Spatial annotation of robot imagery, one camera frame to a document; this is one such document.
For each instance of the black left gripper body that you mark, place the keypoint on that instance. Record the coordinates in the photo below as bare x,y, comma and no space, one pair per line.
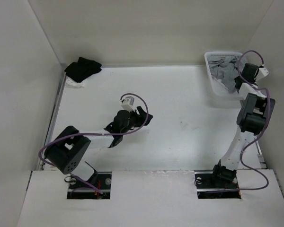
131,123

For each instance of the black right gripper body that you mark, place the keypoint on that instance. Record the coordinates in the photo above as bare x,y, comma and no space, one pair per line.
237,78

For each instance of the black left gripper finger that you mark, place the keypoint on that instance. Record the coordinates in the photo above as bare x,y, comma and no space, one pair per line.
142,118
117,138

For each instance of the grey tank top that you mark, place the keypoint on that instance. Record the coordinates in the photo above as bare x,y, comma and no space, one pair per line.
224,69

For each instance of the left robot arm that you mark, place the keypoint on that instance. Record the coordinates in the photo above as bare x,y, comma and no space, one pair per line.
67,154

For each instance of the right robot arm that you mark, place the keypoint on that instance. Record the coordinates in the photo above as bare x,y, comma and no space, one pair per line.
252,121

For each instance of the folded white tank top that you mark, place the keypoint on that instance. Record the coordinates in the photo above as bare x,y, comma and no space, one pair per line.
73,84

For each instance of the folded black tank top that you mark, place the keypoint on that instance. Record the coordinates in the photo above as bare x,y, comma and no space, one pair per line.
82,69

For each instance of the white plastic laundry basket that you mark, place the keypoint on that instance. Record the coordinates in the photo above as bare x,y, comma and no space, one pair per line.
219,90

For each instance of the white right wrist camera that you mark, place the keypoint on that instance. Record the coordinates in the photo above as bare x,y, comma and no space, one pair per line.
262,73

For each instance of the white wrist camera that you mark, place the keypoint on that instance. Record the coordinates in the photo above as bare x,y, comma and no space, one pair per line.
127,103
262,73

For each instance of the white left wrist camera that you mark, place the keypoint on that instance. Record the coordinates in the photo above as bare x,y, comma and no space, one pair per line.
127,103

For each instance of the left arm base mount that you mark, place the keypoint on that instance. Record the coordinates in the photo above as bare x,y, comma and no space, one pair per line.
98,187

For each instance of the left metal table rail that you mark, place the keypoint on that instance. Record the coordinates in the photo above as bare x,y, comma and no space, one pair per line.
56,105

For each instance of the metal table rail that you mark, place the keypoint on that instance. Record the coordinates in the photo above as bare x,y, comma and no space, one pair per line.
56,105
260,156

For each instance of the right metal table rail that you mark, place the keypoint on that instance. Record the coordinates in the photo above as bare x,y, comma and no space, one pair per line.
260,156

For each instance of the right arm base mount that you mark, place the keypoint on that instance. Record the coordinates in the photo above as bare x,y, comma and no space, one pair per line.
208,188

